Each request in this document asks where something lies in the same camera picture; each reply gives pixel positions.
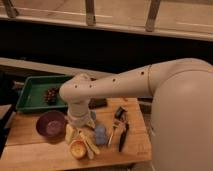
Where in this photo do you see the dark grape bunch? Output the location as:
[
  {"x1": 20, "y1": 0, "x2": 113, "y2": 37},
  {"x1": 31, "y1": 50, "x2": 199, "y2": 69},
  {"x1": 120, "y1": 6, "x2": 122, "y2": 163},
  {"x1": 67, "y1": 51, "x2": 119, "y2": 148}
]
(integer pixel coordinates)
[{"x1": 44, "y1": 87, "x2": 59, "y2": 105}]

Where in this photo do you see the green plastic tray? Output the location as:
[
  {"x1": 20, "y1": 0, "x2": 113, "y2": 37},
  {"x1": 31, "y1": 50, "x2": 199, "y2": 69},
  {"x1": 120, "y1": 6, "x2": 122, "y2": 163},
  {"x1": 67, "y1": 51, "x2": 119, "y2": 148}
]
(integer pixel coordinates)
[{"x1": 16, "y1": 75, "x2": 71, "y2": 113}]

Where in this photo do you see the metal fork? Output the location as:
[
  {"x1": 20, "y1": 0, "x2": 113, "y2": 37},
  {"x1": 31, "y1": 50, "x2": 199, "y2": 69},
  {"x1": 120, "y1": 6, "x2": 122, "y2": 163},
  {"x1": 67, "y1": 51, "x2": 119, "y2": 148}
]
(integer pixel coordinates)
[{"x1": 107, "y1": 121, "x2": 119, "y2": 147}]

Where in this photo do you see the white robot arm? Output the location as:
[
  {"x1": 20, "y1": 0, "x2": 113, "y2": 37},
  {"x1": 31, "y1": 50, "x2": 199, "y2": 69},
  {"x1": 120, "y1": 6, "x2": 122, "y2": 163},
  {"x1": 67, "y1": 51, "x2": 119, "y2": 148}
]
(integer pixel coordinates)
[{"x1": 60, "y1": 58, "x2": 213, "y2": 171}]

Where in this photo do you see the wooden spatula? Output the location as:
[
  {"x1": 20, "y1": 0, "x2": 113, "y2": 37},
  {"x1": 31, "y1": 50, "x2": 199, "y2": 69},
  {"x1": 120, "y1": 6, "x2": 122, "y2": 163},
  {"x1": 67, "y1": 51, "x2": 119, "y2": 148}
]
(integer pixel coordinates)
[{"x1": 79, "y1": 132, "x2": 100, "y2": 159}]

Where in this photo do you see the black rectangular block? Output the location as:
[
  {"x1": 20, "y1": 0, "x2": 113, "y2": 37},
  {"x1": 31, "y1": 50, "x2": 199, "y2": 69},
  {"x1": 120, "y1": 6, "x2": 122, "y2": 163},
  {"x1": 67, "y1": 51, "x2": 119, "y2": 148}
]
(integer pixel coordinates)
[{"x1": 89, "y1": 99, "x2": 107, "y2": 109}]

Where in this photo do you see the purple bowl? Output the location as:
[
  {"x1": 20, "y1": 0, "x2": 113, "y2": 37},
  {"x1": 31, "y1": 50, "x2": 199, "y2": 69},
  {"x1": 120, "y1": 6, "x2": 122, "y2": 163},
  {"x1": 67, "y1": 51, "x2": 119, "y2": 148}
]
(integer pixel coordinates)
[{"x1": 36, "y1": 110, "x2": 66, "y2": 138}]

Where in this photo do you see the black small tool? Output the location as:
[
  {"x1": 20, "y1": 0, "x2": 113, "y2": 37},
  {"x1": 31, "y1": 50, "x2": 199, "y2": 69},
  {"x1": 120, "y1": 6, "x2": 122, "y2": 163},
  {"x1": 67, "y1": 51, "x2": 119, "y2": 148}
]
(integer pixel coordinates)
[{"x1": 114, "y1": 106, "x2": 127, "y2": 119}]

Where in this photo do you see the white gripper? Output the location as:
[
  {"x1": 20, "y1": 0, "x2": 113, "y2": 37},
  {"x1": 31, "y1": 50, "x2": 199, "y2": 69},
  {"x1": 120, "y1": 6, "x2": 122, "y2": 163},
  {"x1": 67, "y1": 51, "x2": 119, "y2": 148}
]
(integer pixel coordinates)
[{"x1": 65, "y1": 104, "x2": 95, "y2": 143}]

